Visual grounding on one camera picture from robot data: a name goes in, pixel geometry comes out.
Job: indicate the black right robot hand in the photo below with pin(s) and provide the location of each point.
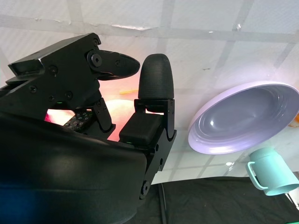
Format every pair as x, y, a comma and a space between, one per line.
70, 163

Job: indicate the lavender round plate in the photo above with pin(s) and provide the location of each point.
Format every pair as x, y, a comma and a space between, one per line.
240, 116

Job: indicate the black cloth backdrop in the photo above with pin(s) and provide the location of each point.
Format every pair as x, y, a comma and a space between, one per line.
222, 203

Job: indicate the orange white striped pumpkin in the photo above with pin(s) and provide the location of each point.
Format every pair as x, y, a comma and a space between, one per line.
295, 121

